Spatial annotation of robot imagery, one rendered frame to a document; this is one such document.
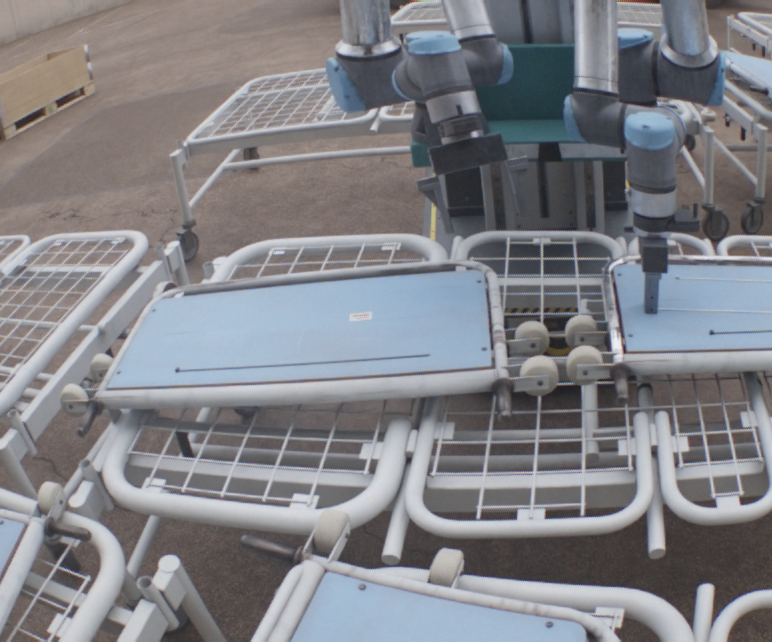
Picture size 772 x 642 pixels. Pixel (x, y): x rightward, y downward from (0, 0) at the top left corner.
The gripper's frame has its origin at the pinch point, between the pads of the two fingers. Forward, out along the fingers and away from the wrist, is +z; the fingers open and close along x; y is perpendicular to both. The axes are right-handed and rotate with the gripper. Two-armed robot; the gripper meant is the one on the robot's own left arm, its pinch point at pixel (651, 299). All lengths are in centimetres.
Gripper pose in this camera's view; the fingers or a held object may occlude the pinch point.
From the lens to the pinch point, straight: 138.4
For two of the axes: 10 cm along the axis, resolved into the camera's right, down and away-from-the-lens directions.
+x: -2.4, 4.9, -8.4
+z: 1.1, 8.7, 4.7
